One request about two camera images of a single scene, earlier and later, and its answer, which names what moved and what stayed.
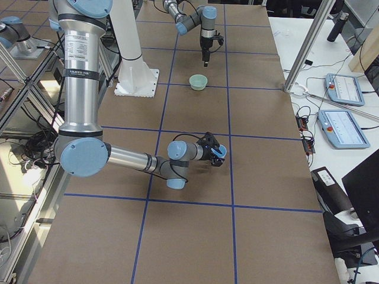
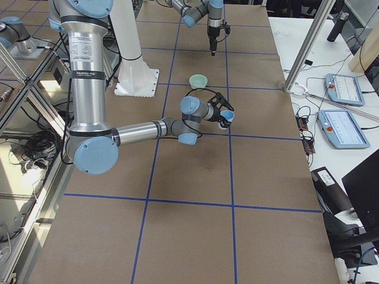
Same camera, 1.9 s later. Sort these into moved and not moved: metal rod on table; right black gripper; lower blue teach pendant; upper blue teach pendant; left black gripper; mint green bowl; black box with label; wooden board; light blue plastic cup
Moved: left black gripper; right black gripper; light blue plastic cup
Not moved: wooden board; lower blue teach pendant; metal rod on table; upper blue teach pendant; mint green bowl; black box with label
